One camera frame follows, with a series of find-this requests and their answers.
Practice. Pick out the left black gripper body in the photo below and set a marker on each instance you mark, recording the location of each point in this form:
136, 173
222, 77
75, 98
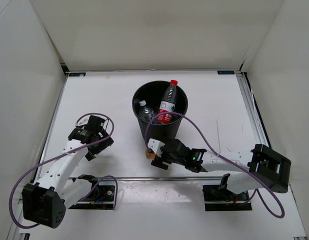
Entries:
98, 148

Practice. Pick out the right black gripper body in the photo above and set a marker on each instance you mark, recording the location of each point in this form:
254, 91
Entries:
167, 157

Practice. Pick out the orange juice bottle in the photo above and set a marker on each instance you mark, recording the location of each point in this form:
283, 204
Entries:
150, 155

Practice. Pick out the clear bottle white label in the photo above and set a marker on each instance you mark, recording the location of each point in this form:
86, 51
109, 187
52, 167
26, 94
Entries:
145, 112

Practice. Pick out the clear bottle red label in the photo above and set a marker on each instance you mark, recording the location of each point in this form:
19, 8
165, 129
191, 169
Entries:
168, 103

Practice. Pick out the clear bottle blue label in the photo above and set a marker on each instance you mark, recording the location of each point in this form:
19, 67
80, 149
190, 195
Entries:
154, 119

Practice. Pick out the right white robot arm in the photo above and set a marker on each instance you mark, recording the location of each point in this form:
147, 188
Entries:
262, 167

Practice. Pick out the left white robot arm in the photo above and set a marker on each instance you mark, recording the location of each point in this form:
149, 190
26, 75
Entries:
45, 202

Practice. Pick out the black plastic waste bin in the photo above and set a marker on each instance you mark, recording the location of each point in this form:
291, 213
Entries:
152, 93

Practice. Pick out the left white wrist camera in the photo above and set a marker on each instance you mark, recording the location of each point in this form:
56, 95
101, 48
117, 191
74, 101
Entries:
81, 122

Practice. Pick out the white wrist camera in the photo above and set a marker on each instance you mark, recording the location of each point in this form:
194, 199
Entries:
81, 122
155, 146

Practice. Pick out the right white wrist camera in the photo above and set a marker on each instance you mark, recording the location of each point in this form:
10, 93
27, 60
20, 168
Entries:
155, 146

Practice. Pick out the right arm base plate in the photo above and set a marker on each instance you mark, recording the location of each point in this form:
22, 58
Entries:
222, 200

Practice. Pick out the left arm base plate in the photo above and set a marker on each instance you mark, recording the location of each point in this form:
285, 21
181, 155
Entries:
103, 197

